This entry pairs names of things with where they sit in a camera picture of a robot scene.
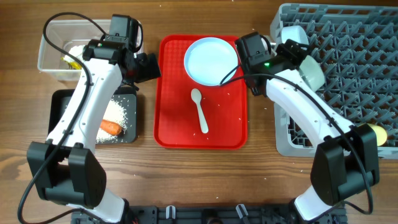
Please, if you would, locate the mint green bowl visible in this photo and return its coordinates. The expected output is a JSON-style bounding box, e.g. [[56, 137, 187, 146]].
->
[[299, 55, 325, 91]]

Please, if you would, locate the white rice pile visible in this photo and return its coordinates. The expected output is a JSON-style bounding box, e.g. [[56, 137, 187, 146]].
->
[[96, 94, 134, 144]]

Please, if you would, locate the clear plastic waste bin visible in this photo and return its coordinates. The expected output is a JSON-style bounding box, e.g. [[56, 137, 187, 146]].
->
[[37, 19, 144, 82]]

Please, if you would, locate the light blue plate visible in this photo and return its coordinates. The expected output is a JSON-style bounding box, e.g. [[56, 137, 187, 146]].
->
[[183, 37, 239, 86]]

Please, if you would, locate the red serving tray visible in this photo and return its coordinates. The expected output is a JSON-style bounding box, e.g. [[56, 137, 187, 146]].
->
[[154, 34, 248, 150]]

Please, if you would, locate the yellow plastic cup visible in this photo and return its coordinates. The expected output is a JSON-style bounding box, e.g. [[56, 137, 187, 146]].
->
[[368, 124, 388, 146]]

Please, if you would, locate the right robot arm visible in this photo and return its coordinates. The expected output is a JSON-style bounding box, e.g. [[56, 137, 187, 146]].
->
[[234, 32, 380, 223]]

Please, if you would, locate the grey dishwasher rack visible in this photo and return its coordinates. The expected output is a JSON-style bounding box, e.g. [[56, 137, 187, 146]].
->
[[270, 4, 397, 159]]

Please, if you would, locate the white plastic spoon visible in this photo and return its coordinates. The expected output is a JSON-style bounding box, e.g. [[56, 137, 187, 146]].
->
[[191, 88, 209, 134]]

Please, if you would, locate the snack wrapper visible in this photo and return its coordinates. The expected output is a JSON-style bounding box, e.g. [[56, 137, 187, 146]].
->
[[62, 57, 81, 70]]

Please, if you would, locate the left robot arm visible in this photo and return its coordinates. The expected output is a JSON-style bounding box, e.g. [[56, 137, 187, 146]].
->
[[27, 14, 161, 223]]

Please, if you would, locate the light blue bowl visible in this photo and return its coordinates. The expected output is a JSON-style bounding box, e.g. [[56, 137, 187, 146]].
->
[[281, 26, 309, 45]]

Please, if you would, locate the black food waste tray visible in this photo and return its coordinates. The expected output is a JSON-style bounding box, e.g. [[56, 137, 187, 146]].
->
[[48, 87, 137, 144]]

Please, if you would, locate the orange carrot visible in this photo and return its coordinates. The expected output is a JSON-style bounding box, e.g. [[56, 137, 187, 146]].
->
[[100, 119, 123, 136]]

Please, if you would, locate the white tissue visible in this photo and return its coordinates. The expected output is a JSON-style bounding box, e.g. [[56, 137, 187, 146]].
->
[[63, 45, 85, 63]]

